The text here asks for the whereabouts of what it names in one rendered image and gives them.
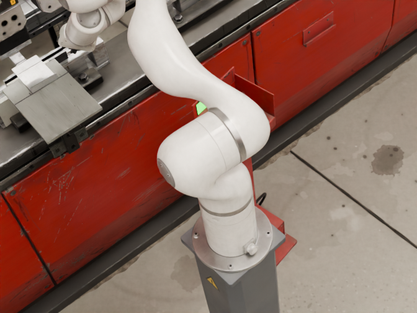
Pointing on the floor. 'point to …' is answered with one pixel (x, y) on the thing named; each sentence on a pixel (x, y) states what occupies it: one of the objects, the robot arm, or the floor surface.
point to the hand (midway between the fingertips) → (74, 46)
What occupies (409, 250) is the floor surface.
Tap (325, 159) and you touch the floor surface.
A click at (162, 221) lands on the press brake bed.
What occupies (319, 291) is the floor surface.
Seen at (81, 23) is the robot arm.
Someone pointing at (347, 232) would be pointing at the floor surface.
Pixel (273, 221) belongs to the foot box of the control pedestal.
